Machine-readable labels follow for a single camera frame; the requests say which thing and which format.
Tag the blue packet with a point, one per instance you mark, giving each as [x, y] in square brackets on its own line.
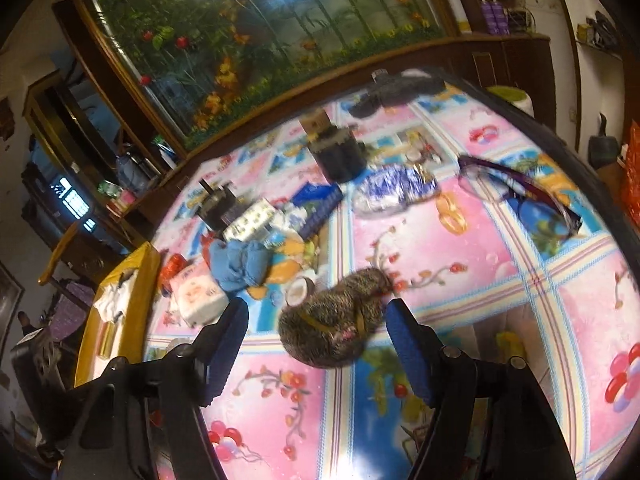
[317, 205]

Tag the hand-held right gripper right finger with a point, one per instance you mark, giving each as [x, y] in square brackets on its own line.
[410, 355]

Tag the printed tablecloth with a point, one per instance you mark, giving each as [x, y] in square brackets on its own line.
[500, 270]

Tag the small wooden block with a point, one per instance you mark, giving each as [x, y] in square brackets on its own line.
[316, 122]

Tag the face print tissue pack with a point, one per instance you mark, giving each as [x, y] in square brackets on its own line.
[197, 292]

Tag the blue white plastic bag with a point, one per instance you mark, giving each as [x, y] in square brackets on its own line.
[395, 187]

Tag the brown patterned soft pouch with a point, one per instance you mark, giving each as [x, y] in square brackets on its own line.
[325, 320]

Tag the purple bottle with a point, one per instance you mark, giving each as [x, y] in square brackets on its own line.
[499, 16]
[486, 15]

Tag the green packet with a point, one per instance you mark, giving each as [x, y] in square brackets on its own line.
[107, 187]

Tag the blue towel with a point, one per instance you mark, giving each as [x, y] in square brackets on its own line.
[240, 265]

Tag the blue grey electric kettle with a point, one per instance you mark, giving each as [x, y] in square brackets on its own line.
[132, 170]

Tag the framed bamboo flower painting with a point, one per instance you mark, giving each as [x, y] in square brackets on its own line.
[275, 35]

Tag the yellow cardboard box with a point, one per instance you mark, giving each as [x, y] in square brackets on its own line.
[135, 280]

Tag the purple patterned cloth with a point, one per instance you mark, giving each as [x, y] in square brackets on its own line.
[70, 305]

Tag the pink box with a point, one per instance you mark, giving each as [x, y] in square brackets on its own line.
[122, 202]

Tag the small blue white tissue pack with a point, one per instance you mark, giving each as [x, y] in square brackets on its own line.
[290, 222]

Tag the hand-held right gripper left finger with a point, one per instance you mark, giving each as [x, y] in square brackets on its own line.
[227, 355]

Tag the black device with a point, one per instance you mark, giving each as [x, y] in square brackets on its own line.
[400, 91]

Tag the low wooden cabinet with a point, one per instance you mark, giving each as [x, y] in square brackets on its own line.
[500, 60]

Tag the tools on wall shelf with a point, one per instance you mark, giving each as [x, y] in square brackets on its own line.
[600, 27]

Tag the red orange plastic bag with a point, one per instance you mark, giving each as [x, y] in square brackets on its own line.
[172, 267]

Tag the white printed tissue pack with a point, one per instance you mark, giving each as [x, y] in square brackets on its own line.
[250, 220]

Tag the white cloth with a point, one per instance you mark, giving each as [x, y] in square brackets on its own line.
[110, 300]

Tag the purple framed eyeglasses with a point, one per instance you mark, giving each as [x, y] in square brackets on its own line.
[572, 221]

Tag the dark pot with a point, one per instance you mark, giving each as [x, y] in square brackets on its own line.
[602, 145]

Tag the wooden chair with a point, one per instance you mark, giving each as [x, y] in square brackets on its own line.
[57, 255]

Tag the green topped round stool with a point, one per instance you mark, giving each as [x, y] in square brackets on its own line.
[507, 96]

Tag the black cylindrical motor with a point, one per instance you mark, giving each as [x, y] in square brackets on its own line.
[217, 205]
[340, 157]

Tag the tall dark wooden cabinet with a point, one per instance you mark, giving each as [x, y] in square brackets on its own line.
[107, 110]

